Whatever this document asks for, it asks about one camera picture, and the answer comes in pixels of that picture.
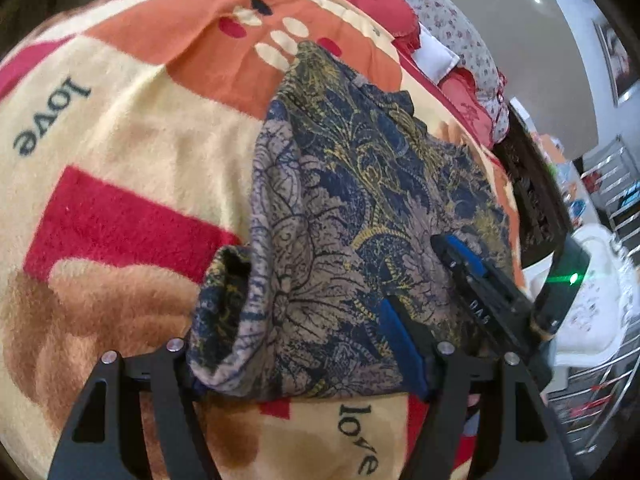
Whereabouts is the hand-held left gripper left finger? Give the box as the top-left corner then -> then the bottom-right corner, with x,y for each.
55,339 -> 221,480

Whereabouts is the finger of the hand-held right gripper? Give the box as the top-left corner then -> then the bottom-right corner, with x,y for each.
431,236 -> 532,357
446,236 -> 534,322

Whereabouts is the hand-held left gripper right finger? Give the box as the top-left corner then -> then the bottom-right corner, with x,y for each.
380,296 -> 573,480

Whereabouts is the blue and tan floral shirt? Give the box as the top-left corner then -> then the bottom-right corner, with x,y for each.
187,40 -> 523,403

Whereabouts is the white plastic basin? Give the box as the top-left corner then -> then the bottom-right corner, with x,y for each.
525,222 -> 640,366

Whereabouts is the carved dark wooden furniture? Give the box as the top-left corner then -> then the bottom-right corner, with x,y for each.
500,125 -> 573,266

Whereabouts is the chrome metal rack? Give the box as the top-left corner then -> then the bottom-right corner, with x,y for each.
545,135 -> 640,461

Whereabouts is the clutter of colourful packages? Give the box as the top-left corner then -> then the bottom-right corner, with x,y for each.
530,130 -> 591,221

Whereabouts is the white pillow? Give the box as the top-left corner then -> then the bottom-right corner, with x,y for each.
412,25 -> 458,83

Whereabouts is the red and cream printed blanket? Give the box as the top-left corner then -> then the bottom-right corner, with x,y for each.
0,0 -> 526,480

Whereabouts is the grey floral quilt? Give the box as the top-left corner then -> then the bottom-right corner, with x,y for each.
255,0 -> 508,141

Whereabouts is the framed wall picture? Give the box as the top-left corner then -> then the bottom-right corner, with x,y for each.
592,20 -> 640,106

